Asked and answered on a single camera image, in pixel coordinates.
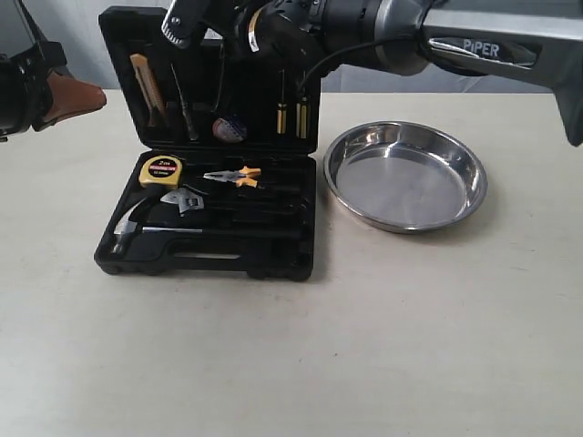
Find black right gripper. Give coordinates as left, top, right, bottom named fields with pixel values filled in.
left=202, top=1, right=327, bottom=64

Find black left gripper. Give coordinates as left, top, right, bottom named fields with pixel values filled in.
left=1, top=41, right=107, bottom=142

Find yellow tape measure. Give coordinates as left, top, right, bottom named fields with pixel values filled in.
left=138, top=155, right=183, bottom=190

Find round stainless steel tray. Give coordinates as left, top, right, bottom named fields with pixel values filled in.
left=322, top=121, right=488, bottom=235

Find pliers with orange handles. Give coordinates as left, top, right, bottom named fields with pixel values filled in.
left=201, top=165, right=302, bottom=201

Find white backdrop curtain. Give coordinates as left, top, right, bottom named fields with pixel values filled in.
left=25, top=0, right=547, bottom=93

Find roll of electrical tape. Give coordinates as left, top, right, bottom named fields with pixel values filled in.
left=212, top=116, right=248, bottom=144

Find claw hammer black handle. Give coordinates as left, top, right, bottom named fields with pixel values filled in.
left=111, top=200, right=302, bottom=257

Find yellow handled screwdriver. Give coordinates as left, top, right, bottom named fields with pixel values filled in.
left=276, top=69, right=288, bottom=135
left=296, top=91, right=309, bottom=139

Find test pen screwdriver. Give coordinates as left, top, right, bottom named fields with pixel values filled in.
left=170, top=63, right=199, bottom=141

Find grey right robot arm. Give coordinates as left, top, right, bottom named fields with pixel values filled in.
left=200, top=1, right=582, bottom=146

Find yellow utility knife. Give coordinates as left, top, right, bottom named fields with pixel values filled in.
left=129, top=54, right=168, bottom=127

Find yellow handled screwdriver right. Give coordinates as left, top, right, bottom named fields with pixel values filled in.
left=296, top=91, right=309, bottom=139

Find black plastic tool case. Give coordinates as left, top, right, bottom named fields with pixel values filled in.
left=94, top=6, right=321, bottom=281

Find yellow handled screwdriver left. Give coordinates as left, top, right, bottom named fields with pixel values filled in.
left=276, top=69, right=288, bottom=135

